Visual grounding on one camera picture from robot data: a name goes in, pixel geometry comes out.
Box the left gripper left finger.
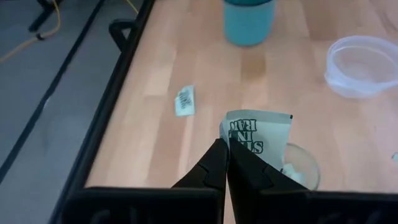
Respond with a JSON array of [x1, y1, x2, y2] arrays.
[[62, 138, 230, 224]]

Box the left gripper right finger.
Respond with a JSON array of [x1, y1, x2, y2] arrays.
[[226, 138, 398, 224]]

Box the white stevia packet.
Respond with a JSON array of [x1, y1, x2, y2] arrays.
[[174, 85, 197, 118], [219, 109, 294, 172], [282, 162, 307, 187]]

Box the small glass jar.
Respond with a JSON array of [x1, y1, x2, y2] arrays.
[[281, 142, 321, 191]]

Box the clear plastic bowl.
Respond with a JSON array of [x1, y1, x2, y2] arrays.
[[324, 35, 398, 99]]

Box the blue enamel mug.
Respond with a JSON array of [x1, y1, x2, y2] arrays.
[[222, 0, 277, 47]]

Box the black frame handle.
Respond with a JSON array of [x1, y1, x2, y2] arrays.
[[108, 18, 137, 52]]

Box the yellow hanging cable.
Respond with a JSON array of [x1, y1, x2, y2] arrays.
[[124, 0, 140, 15]]

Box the long yellow cable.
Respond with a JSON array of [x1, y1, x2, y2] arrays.
[[0, 0, 62, 63]]

